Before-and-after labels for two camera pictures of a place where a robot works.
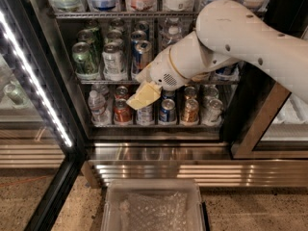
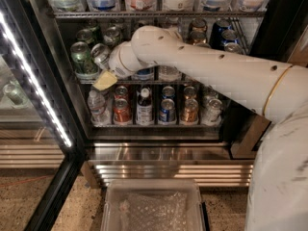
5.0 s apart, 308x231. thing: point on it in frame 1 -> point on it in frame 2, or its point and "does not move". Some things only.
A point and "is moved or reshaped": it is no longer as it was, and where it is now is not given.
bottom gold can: [191, 113] does not move
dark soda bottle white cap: [144, 115] does not move
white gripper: [159, 68] -> [115, 63]
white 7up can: [114, 62] is moved or reshaped
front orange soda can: [122, 113] does not move
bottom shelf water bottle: [100, 115] does not move
